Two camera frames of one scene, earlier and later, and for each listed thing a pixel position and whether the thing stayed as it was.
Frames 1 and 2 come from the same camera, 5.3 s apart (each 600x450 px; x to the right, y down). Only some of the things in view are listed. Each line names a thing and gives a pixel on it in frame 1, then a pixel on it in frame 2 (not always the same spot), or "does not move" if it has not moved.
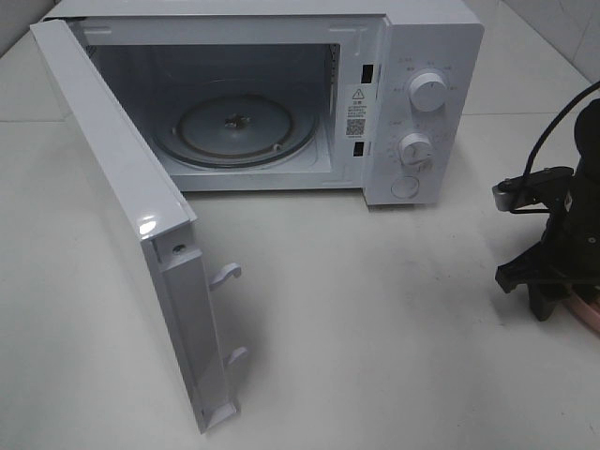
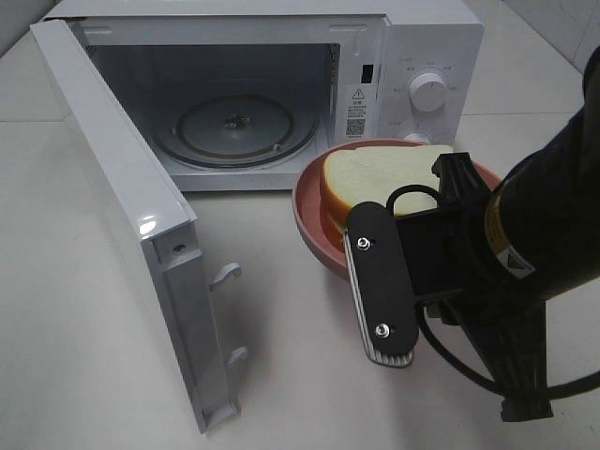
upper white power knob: (428, 92) does not move
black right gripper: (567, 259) to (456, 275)
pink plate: (588, 314) to (308, 210)
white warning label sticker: (356, 113) does not move
